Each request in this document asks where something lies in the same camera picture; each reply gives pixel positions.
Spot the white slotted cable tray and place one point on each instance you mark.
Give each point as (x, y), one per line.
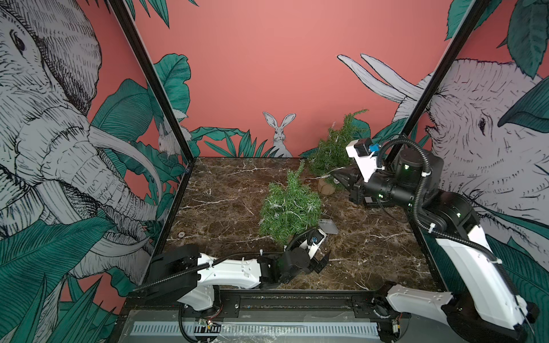
(340, 330)

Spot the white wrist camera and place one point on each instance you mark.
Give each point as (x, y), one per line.
(364, 152)
(315, 238)

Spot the small tree wooden base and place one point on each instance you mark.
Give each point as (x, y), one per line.
(325, 188)

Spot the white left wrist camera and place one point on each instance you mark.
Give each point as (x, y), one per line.
(315, 238)

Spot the large green christmas tree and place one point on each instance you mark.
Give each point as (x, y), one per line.
(291, 208)

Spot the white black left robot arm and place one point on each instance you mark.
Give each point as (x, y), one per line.
(192, 278)

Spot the black frame post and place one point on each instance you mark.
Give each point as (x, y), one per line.
(465, 29)
(121, 12)

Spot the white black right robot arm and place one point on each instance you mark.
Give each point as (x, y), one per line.
(402, 173)

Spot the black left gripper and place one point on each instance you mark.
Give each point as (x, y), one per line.
(315, 264)

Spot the black frame post left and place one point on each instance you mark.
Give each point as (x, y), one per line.
(121, 12)

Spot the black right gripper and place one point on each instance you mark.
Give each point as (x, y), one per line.
(351, 178)

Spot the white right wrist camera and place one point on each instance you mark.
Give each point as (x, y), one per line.
(364, 152)

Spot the small green christmas tree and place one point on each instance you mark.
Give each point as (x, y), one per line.
(331, 153)

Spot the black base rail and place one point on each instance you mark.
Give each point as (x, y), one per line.
(233, 303)

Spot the black frame post right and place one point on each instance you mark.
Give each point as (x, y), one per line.
(465, 29)

